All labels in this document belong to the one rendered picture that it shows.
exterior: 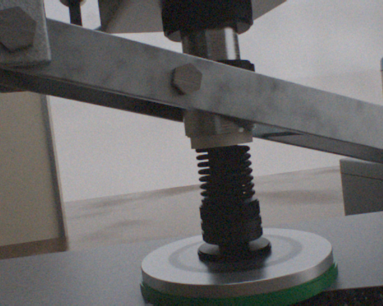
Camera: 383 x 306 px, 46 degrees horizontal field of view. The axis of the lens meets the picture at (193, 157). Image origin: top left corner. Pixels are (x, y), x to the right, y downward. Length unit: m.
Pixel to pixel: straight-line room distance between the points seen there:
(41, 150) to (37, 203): 0.62
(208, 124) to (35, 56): 0.18
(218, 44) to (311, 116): 0.12
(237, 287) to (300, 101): 0.20
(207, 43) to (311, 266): 0.25
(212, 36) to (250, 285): 0.25
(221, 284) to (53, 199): 5.13
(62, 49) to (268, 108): 0.20
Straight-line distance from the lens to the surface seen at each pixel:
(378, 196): 1.71
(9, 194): 5.62
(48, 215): 5.55
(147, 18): 0.53
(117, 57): 0.41
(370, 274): 0.51
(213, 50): 0.48
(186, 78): 0.42
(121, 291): 0.52
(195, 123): 0.47
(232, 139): 0.47
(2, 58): 0.38
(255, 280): 0.42
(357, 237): 0.65
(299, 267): 0.45
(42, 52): 0.38
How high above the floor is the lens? 1.02
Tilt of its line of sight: 3 degrees down
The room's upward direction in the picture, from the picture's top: 7 degrees counter-clockwise
